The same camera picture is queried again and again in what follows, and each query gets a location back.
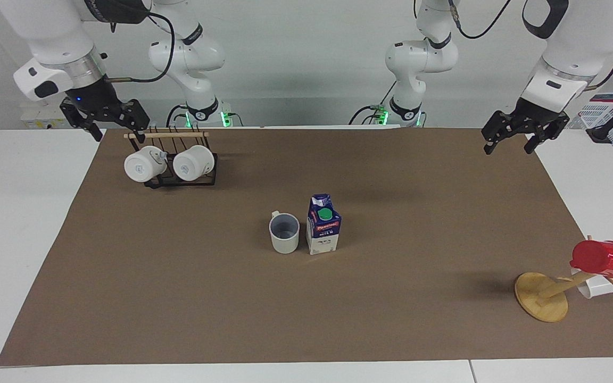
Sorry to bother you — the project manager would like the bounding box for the black wire mug rack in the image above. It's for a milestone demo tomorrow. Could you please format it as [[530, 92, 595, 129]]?
[[124, 127, 218, 190]]

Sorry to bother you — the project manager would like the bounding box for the white cup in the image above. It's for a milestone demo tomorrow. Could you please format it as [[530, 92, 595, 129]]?
[[570, 268, 613, 300]]

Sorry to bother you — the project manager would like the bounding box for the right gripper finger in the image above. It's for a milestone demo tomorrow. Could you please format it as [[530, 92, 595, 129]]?
[[103, 98, 151, 144], [60, 99, 105, 143]]

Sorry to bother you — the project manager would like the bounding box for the grey cup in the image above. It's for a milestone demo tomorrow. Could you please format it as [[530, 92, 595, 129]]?
[[269, 210, 301, 255]]

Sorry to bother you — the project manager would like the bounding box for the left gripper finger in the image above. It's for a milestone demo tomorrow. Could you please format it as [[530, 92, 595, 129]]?
[[481, 110, 532, 156], [523, 121, 571, 156]]

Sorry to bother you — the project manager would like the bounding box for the blue white milk carton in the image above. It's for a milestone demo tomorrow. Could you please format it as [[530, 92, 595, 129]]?
[[306, 193, 343, 256]]

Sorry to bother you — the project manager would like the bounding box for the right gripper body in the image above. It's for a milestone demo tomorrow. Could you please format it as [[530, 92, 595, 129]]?
[[63, 76, 125, 116]]

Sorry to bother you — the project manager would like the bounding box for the red cup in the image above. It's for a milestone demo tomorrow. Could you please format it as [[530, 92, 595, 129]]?
[[569, 240, 613, 279]]

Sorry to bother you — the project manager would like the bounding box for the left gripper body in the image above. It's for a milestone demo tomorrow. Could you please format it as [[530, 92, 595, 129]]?
[[514, 97, 571, 129]]

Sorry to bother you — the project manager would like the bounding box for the white mug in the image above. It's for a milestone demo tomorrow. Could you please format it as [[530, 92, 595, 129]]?
[[123, 146, 169, 184], [172, 145, 216, 182]]

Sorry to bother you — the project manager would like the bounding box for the wooden mug tree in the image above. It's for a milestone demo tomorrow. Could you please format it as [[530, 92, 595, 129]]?
[[513, 234, 613, 323]]

